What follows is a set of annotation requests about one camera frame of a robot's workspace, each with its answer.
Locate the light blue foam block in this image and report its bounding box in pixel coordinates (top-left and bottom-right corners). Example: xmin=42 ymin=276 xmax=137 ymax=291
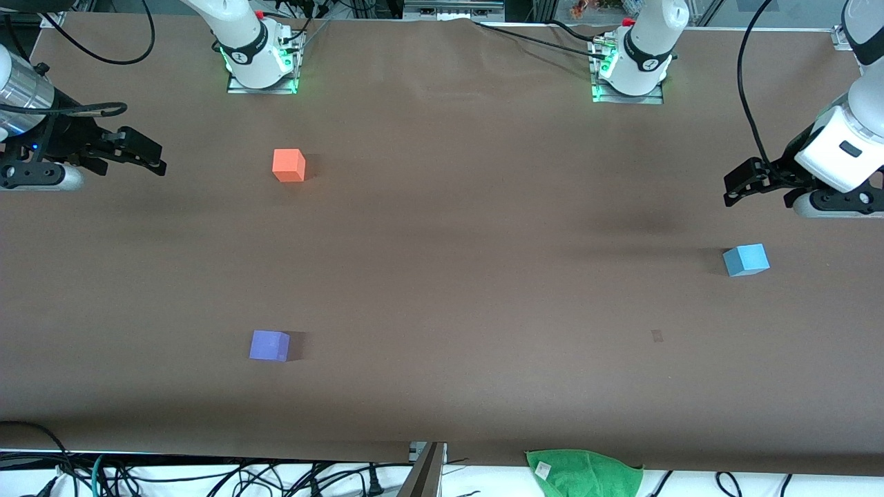
xmin=722 ymin=243 xmax=771 ymax=278

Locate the orange foam block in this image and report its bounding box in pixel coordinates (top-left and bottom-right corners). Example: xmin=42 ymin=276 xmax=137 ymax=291
xmin=272 ymin=148 xmax=307 ymax=183

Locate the purple foam block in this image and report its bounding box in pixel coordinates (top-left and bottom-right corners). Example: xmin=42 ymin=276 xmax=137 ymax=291
xmin=249 ymin=330 xmax=291 ymax=362

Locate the colourful toy pile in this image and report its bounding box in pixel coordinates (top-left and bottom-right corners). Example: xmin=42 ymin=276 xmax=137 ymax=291
xmin=569 ymin=0 xmax=648 ymax=19

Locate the brown table cover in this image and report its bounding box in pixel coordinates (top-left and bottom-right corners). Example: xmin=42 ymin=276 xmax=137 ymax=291
xmin=0 ymin=12 xmax=884 ymax=477

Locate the green microfibre cloth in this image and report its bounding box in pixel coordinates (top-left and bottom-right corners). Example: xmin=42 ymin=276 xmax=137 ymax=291
xmin=526 ymin=449 xmax=644 ymax=497

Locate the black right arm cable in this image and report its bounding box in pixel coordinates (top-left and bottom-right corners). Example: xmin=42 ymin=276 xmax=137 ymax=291
xmin=40 ymin=0 xmax=155 ymax=67

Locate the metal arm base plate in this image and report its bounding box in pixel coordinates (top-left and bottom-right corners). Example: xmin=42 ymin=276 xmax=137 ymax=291
xmin=590 ymin=38 xmax=666 ymax=106
xmin=227 ymin=31 xmax=300 ymax=95

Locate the aluminium corner bracket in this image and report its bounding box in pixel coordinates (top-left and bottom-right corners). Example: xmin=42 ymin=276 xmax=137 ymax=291
xmin=832 ymin=24 xmax=865 ymax=52

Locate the short black base cable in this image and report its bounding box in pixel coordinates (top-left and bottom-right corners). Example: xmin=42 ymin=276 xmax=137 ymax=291
xmin=550 ymin=19 xmax=603 ymax=41

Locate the long black base cable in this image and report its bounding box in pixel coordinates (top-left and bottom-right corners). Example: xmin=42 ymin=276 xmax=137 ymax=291
xmin=472 ymin=19 xmax=608 ymax=60

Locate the black looped floor cable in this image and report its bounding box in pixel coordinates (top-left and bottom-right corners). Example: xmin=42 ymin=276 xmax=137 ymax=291
xmin=0 ymin=420 xmax=78 ymax=497

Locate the aluminium frame rail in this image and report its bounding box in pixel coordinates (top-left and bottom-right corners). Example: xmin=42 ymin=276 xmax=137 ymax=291
xmin=403 ymin=0 xmax=506 ymax=22

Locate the black cable with plug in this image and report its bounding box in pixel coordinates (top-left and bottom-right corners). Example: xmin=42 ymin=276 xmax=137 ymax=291
xmin=228 ymin=461 xmax=415 ymax=497

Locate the grey metal post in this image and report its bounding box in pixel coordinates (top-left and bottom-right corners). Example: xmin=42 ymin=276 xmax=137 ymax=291
xmin=397 ymin=442 xmax=448 ymax=497

